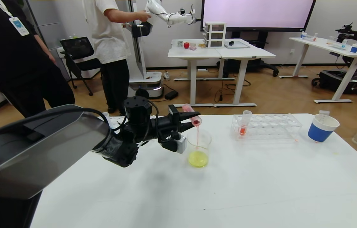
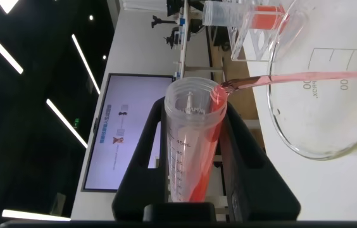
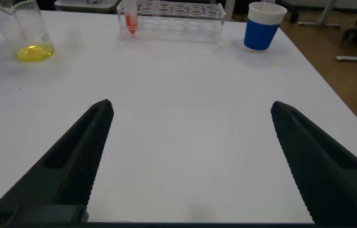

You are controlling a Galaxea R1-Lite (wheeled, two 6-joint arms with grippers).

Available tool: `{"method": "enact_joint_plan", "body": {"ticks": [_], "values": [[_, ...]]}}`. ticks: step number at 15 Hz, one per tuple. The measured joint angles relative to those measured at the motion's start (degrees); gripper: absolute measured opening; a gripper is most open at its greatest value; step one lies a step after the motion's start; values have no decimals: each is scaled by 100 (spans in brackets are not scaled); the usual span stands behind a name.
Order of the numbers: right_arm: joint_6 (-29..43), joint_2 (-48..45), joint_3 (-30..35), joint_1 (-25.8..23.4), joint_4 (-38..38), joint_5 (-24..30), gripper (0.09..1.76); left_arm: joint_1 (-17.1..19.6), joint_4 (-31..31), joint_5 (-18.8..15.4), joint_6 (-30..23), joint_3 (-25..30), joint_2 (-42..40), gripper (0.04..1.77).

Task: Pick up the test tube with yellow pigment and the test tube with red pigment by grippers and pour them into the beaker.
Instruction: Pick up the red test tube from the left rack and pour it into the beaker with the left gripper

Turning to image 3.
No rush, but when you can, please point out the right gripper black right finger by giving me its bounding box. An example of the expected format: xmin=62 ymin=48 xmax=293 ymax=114
xmin=270 ymin=101 xmax=357 ymax=225

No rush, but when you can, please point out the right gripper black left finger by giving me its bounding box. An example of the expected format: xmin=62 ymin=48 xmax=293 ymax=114
xmin=0 ymin=99 xmax=115 ymax=210

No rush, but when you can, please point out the clear glass beaker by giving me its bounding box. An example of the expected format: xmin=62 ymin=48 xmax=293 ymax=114
xmin=0 ymin=0 xmax=55 ymax=63

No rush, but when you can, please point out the red pigment test tube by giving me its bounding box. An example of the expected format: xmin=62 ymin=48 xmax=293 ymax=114
xmin=123 ymin=0 xmax=139 ymax=35

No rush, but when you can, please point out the clear plastic test tube rack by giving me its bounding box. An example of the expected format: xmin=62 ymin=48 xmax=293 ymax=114
xmin=116 ymin=0 xmax=227 ymax=45

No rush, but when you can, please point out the long white desk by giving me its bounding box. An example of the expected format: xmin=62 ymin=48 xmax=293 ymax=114
xmin=297 ymin=0 xmax=357 ymax=63

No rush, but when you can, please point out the blue white paper cup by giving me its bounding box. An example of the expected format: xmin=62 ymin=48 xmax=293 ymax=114
xmin=243 ymin=1 xmax=288 ymax=52

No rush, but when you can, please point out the black display stand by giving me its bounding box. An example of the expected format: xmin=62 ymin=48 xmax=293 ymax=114
xmin=279 ymin=0 xmax=300 ymax=23

